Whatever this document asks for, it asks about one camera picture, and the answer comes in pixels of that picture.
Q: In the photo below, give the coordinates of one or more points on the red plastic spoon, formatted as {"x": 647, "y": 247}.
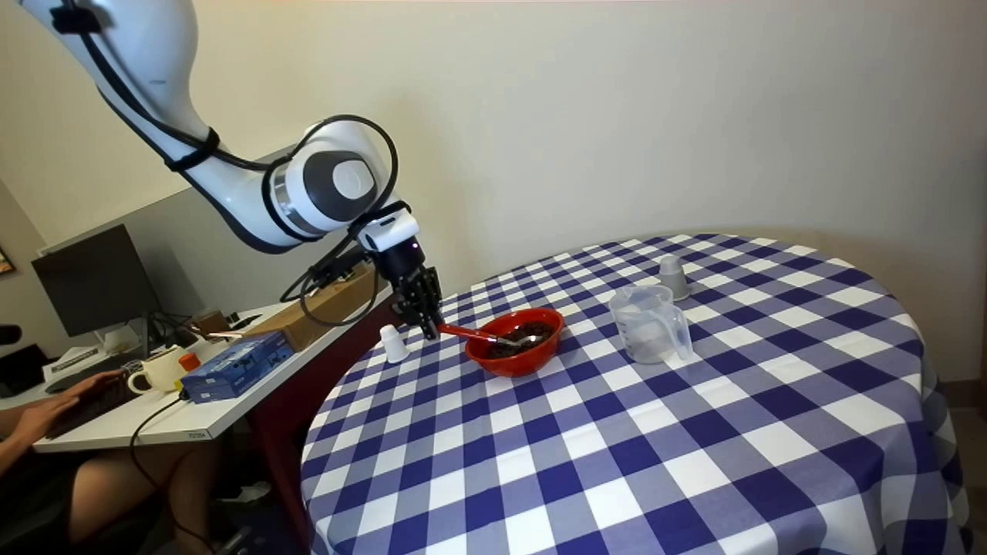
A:
{"x": 468, "y": 334}

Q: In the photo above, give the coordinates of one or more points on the grey partition panel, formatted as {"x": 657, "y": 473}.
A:
{"x": 203, "y": 267}

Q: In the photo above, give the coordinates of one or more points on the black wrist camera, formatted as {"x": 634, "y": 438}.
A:
{"x": 340, "y": 268}

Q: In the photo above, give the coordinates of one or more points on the black computer monitor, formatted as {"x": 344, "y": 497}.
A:
{"x": 94, "y": 281}

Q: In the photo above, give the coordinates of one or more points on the small clear shaker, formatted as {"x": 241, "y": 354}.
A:
{"x": 673, "y": 279}

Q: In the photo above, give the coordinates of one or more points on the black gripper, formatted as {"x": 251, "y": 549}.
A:
{"x": 401, "y": 268}

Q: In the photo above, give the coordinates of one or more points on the small wall picture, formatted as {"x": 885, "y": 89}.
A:
{"x": 5, "y": 262}

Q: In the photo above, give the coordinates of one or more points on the black desk device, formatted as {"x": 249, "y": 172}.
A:
{"x": 18, "y": 372}

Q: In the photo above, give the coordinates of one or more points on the person right hand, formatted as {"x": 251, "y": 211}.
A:
{"x": 71, "y": 401}

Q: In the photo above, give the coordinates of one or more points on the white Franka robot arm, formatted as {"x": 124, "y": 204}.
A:
{"x": 249, "y": 196}

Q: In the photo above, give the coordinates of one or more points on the white office desk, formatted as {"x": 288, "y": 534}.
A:
{"x": 203, "y": 420}

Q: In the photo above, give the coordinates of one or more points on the white mug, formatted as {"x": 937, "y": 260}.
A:
{"x": 158, "y": 372}

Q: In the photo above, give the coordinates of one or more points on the blue white checkered tablecloth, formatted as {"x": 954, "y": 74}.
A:
{"x": 635, "y": 441}

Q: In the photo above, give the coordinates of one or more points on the blue box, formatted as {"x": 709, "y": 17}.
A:
{"x": 235, "y": 372}

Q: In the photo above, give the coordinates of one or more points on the small orange object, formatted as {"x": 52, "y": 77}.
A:
{"x": 189, "y": 361}

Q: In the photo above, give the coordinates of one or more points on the person right forearm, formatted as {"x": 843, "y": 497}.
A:
{"x": 15, "y": 444}

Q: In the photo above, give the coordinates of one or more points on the black keyboard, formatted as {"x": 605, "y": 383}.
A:
{"x": 98, "y": 405}

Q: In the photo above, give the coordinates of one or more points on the white papers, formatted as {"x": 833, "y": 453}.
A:
{"x": 71, "y": 358}

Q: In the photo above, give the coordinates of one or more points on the person bare leg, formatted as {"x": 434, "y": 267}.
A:
{"x": 113, "y": 496}

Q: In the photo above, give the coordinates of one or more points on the red plastic bowl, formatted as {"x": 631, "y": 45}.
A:
{"x": 520, "y": 358}

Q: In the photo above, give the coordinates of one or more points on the dark red desk panel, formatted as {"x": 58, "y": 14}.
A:
{"x": 296, "y": 412}

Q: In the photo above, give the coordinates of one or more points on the flat brown cardboard box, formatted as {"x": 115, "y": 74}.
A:
{"x": 296, "y": 323}

